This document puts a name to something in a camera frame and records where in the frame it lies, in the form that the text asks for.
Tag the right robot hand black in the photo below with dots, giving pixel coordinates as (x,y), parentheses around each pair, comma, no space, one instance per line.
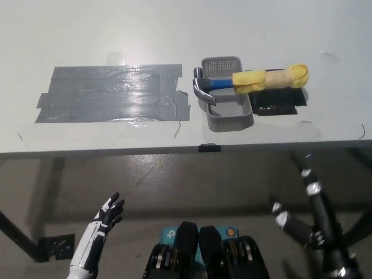
(325,226)

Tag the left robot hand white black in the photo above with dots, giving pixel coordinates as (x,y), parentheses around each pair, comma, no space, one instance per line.
(93,238)

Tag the black tape patch on desk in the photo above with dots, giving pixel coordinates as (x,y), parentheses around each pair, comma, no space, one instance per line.
(274,105)

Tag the grey perforated plastic container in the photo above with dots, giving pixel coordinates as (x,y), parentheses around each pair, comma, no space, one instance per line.
(229,112)

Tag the black table leg bar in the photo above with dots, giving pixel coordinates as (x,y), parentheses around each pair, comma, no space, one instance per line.
(359,226)
(17,231)

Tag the small black tape strip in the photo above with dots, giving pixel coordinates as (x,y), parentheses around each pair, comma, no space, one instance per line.
(209,148)

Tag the grey duct tape patch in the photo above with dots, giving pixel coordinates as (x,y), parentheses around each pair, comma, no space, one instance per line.
(87,96)

